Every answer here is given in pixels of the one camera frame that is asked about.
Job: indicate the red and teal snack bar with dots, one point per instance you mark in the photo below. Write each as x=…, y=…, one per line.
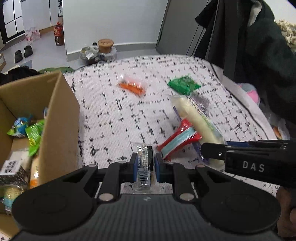
x=184, y=135

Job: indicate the green frog floor mat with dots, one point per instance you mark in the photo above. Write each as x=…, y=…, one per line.
x=63, y=69

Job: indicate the small clear black snack packet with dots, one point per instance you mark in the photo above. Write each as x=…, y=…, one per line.
x=144, y=171

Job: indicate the green snack packet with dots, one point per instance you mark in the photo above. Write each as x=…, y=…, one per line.
x=184, y=85

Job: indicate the black coat on chair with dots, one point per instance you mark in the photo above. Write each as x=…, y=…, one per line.
x=243, y=39

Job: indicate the brown lidded tub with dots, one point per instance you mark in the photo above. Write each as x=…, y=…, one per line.
x=105, y=45

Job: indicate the blue green snack bag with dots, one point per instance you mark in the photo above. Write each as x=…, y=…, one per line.
x=18, y=129

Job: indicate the white patterned bed blanket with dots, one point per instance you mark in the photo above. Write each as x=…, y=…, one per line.
x=112, y=119

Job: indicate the pink patterned plastic bag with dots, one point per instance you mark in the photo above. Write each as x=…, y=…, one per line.
x=32, y=34

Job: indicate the right black slipper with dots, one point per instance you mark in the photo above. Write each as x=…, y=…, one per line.
x=28, y=51

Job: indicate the black slipper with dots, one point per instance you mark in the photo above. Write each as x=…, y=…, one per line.
x=18, y=56
x=28, y=51

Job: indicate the cardboard box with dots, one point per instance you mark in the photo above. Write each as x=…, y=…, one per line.
x=46, y=97

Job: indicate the dark red oil bottle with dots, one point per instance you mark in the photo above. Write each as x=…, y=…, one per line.
x=59, y=34

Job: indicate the beige knitted cloth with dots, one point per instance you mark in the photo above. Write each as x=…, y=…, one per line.
x=288, y=31

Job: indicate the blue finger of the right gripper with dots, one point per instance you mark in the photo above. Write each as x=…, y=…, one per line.
x=243, y=144

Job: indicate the pink grey plush toy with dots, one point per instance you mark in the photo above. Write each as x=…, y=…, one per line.
x=251, y=91

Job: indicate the left black slipper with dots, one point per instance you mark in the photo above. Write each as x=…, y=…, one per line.
x=18, y=56

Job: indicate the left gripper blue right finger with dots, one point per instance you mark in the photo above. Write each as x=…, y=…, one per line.
x=176, y=175

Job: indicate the light green snack bag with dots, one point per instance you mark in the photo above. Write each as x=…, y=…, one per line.
x=34, y=134

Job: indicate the right hand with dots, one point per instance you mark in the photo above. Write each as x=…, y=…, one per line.
x=286, y=222

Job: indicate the burger plush toy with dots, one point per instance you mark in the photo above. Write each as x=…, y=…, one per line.
x=277, y=133

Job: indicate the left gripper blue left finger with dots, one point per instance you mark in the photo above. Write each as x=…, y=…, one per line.
x=116, y=174

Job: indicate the black framed glass door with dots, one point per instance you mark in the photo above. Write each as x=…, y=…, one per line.
x=11, y=20

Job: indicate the grey door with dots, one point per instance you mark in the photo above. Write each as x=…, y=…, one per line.
x=184, y=25

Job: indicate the long cream cake packet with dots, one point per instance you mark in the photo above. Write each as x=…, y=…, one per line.
x=190, y=156

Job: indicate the clear plastic bag of items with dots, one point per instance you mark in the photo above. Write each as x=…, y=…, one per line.
x=92, y=55

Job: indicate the black clothes pile on floor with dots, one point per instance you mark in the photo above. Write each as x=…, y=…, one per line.
x=16, y=74

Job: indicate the orange snack packet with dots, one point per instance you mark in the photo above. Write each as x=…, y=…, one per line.
x=133, y=85

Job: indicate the purple pastry packet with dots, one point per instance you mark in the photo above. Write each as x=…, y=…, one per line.
x=201, y=101

